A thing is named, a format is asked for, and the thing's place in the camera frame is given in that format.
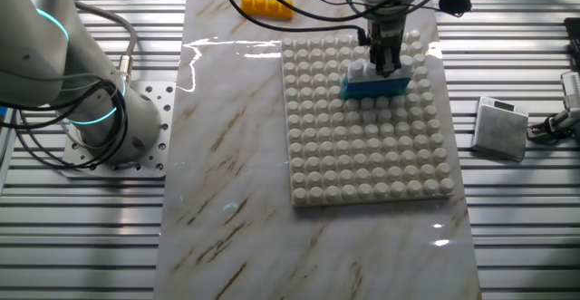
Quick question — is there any silver digital scale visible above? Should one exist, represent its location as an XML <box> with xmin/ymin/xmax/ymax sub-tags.
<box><xmin>470</xmin><ymin>95</ymin><xmax>530</xmax><ymax>163</ymax></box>

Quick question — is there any black cable bundle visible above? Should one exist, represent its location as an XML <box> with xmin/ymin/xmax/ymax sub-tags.
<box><xmin>0</xmin><ymin>71</ymin><xmax>131</xmax><ymax>169</ymax></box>

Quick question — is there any marble pattern board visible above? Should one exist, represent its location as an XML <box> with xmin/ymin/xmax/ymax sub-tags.
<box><xmin>152</xmin><ymin>0</ymin><xmax>484</xmax><ymax>300</ymax></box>

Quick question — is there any black device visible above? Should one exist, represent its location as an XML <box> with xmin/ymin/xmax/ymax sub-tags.
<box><xmin>563</xmin><ymin>16</ymin><xmax>580</xmax><ymax>70</ymax></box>

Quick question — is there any orange four-stud block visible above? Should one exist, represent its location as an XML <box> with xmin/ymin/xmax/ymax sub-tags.
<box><xmin>239</xmin><ymin>0</ymin><xmax>295</xmax><ymax>22</ymax></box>

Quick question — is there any metal camera mount clamp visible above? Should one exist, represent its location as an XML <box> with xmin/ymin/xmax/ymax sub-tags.
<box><xmin>527</xmin><ymin>108</ymin><xmax>580</xmax><ymax>146</ymax></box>

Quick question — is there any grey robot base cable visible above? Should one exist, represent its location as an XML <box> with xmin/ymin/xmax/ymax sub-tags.
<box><xmin>70</xmin><ymin>0</ymin><xmax>139</xmax><ymax>86</ymax></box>

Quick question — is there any white four-stud block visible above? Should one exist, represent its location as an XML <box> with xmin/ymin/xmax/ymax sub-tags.
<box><xmin>346</xmin><ymin>54</ymin><xmax>415</xmax><ymax>84</ymax></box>

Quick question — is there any small silver camera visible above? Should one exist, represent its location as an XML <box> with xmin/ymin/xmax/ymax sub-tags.
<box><xmin>560</xmin><ymin>71</ymin><xmax>580</xmax><ymax>111</ymax></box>

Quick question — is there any perforated robot base plate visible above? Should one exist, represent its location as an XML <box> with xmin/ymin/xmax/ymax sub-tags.
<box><xmin>61</xmin><ymin>81</ymin><xmax>177</xmax><ymax>179</ymax></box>

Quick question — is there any white studded baseplate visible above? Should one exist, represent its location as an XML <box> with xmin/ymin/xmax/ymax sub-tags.
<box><xmin>280</xmin><ymin>30</ymin><xmax>456</xmax><ymax>208</ymax></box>

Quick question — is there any teal four-stud block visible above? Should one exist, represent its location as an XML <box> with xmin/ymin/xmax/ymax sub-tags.
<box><xmin>341</xmin><ymin>89</ymin><xmax>408</xmax><ymax>102</ymax></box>

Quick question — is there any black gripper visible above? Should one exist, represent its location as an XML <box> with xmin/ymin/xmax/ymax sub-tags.
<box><xmin>366</xmin><ymin>17</ymin><xmax>408</xmax><ymax>78</ymax></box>

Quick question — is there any blue four-stud block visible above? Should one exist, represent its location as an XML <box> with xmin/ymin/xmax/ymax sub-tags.
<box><xmin>342</xmin><ymin>77</ymin><xmax>411</xmax><ymax>96</ymax></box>

